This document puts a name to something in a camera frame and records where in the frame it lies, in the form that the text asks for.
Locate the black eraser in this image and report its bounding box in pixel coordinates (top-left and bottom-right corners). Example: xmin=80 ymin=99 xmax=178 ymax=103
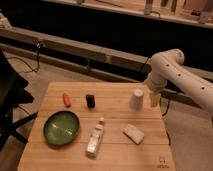
xmin=86 ymin=94 xmax=95 ymax=108

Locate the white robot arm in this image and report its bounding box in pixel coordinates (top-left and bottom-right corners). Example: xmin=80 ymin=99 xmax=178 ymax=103
xmin=145 ymin=49 xmax=213 ymax=116

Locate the black office chair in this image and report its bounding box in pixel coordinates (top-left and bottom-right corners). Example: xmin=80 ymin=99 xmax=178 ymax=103
xmin=0 ymin=49 xmax=37 ymax=151

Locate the green bowl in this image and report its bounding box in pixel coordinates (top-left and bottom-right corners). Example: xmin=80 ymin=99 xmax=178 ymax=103
xmin=43 ymin=111 xmax=80 ymax=146

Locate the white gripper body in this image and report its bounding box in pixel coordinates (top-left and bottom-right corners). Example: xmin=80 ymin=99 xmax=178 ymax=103
xmin=145 ymin=76 xmax=166 ymax=92

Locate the orange carrot toy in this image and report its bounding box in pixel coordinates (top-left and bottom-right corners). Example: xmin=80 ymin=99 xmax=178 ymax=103
xmin=63 ymin=93 xmax=71 ymax=108

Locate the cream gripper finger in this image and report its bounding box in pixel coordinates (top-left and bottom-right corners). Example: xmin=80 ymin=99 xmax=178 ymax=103
xmin=150 ymin=92 xmax=161 ymax=107

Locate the black cable on floor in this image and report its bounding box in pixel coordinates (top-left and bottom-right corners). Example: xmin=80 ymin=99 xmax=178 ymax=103
xmin=6 ymin=39 xmax=44 ymax=74

